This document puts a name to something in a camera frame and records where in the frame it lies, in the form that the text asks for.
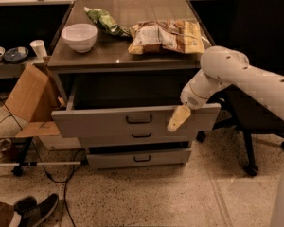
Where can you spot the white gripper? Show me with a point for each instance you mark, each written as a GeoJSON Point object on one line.
{"type": "Point", "coordinates": [190, 97]}

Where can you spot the grey top drawer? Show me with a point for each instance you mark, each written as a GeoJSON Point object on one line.
{"type": "Point", "coordinates": [138, 108]}

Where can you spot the grey drawer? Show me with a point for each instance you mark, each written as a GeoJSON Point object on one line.
{"type": "Point", "coordinates": [139, 158]}
{"type": "Point", "coordinates": [133, 139]}
{"type": "Point", "coordinates": [138, 108]}

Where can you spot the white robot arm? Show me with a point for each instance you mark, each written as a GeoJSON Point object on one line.
{"type": "Point", "coordinates": [221, 67]}

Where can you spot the grey middle drawer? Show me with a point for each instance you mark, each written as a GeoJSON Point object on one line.
{"type": "Point", "coordinates": [133, 139]}

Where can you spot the grey bottom drawer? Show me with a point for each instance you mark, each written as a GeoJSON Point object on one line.
{"type": "Point", "coordinates": [139, 158]}

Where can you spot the grey drawer cabinet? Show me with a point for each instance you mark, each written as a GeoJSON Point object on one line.
{"type": "Point", "coordinates": [110, 58]}

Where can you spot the brown snack bag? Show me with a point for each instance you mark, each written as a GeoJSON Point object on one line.
{"type": "Point", "coordinates": [170, 35]}

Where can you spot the green chip bag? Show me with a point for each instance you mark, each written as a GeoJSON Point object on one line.
{"type": "Point", "coordinates": [105, 22]}

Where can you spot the white ceramic bowl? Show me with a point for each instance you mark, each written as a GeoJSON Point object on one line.
{"type": "Point", "coordinates": [80, 37]}

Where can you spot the black office chair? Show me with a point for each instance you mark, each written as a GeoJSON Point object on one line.
{"type": "Point", "coordinates": [255, 28]}

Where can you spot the brown cardboard box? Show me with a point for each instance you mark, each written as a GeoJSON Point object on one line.
{"type": "Point", "coordinates": [34, 98]}

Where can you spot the white paper cup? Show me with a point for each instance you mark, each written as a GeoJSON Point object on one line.
{"type": "Point", "coordinates": [39, 48]}

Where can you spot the black white stand bar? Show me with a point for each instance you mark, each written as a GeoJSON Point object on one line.
{"type": "Point", "coordinates": [13, 153]}

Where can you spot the black sneaker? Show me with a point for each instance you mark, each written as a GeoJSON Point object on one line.
{"type": "Point", "coordinates": [25, 204]}
{"type": "Point", "coordinates": [39, 213]}

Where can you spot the brown trouser leg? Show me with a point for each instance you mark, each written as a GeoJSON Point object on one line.
{"type": "Point", "coordinates": [6, 214]}

